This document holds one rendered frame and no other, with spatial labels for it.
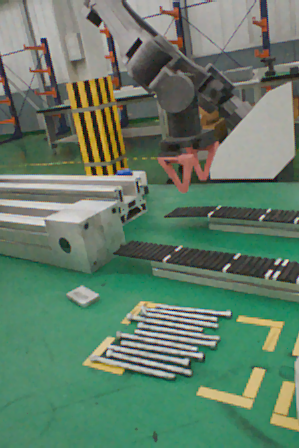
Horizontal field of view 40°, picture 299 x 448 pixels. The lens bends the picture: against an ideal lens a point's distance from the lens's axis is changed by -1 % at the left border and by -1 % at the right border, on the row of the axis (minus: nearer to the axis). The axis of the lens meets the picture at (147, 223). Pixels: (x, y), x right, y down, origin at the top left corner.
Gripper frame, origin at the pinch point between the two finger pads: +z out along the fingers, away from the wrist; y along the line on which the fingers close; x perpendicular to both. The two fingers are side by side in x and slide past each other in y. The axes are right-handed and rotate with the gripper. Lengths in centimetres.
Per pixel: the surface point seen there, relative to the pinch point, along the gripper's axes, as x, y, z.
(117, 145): -234, -249, 44
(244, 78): -103, -273, -2
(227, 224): 6.6, 0.9, 8.0
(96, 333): 4.3, 36.0, 9.1
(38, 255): -21.6, 23.2, 7.4
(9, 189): -54, 4, 2
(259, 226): 12.9, 0.9, 7.8
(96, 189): -22.0, 4.1, 0.7
